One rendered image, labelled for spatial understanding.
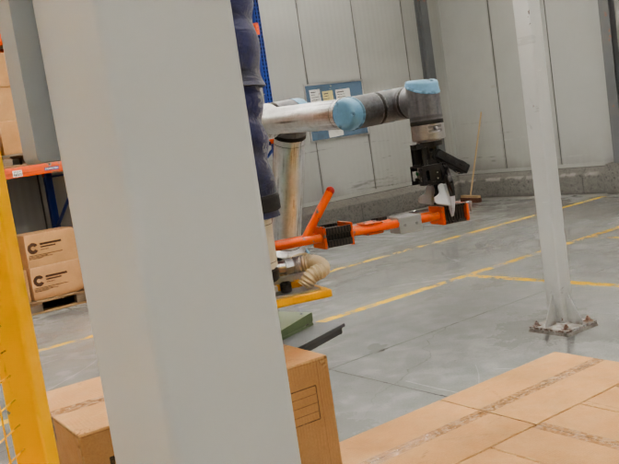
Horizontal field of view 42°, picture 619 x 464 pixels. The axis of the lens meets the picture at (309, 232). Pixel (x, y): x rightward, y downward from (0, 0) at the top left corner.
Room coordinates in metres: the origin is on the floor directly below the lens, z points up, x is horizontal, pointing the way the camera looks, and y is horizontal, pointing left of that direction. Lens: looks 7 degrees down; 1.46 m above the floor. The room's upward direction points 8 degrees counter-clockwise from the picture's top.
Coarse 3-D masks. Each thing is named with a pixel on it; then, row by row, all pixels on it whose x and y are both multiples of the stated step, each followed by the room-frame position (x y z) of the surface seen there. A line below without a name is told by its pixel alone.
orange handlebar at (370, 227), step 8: (424, 216) 2.16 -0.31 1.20; (432, 216) 2.17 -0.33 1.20; (360, 224) 2.13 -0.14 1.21; (368, 224) 2.10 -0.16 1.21; (376, 224) 2.11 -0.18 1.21; (384, 224) 2.12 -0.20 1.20; (392, 224) 2.12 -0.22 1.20; (360, 232) 2.09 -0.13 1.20; (368, 232) 2.10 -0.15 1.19; (376, 232) 2.11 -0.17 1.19; (280, 240) 2.06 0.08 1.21; (288, 240) 2.03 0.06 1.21; (296, 240) 2.03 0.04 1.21; (304, 240) 2.03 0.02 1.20; (312, 240) 2.04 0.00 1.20; (320, 240) 2.05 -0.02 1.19; (280, 248) 2.01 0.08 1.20; (288, 248) 2.02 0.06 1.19
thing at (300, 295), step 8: (280, 288) 1.94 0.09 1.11; (288, 288) 1.93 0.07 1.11; (296, 288) 1.97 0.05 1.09; (304, 288) 1.96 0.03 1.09; (312, 288) 1.94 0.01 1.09; (320, 288) 1.94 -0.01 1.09; (328, 288) 1.94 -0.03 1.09; (280, 296) 1.90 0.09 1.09; (288, 296) 1.91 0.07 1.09; (296, 296) 1.90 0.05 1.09; (304, 296) 1.90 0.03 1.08; (312, 296) 1.91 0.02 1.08; (320, 296) 1.92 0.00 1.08; (328, 296) 1.93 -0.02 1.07; (280, 304) 1.88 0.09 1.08; (288, 304) 1.89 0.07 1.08; (296, 304) 1.90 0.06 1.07
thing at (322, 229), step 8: (328, 224) 2.14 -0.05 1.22; (336, 224) 2.14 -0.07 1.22; (344, 224) 2.10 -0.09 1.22; (320, 232) 2.06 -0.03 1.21; (328, 232) 2.04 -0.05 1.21; (336, 232) 2.05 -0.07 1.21; (344, 232) 2.06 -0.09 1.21; (352, 232) 2.07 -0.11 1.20; (328, 240) 2.05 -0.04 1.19; (336, 240) 2.04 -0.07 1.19; (344, 240) 2.05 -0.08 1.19; (352, 240) 2.06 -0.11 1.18; (320, 248) 2.08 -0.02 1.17
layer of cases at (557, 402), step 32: (480, 384) 2.68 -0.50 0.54; (512, 384) 2.63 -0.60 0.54; (544, 384) 2.58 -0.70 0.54; (576, 384) 2.54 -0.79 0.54; (608, 384) 2.49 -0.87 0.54; (416, 416) 2.46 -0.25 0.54; (448, 416) 2.42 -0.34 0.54; (480, 416) 2.38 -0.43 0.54; (512, 416) 2.34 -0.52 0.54; (544, 416) 2.30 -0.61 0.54; (576, 416) 2.27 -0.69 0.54; (608, 416) 2.24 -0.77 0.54; (352, 448) 2.28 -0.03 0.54; (384, 448) 2.24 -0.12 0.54; (416, 448) 2.21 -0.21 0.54; (448, 448) 2.17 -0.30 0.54; (480, 448) 2.14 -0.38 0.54; (512, 448) 2.11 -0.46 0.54; (544, 448) 2.08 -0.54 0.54; (576, 448) 2.05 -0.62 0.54; (608, 448) 2.02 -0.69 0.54
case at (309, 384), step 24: (288, 360) 1.85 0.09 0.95; (312, 360) 1.83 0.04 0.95; (72, 384) 1.93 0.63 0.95; (96, 384) 1.89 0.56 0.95; (312, 384) 1.83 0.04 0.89; (72, 408) 1.72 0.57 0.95; (96, 408) 1.70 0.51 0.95; (312, 408) 1.82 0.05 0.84; (72, 432) 1.57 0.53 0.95; (96, 432) 1.55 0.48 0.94; (312, 432) 1.82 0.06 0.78; (336, 432) 1.85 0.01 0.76; (72, 456) 1.59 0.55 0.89; (96, 456) 1.55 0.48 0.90; (312, 456) 1.81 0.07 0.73; (336, 456) 1.85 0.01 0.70
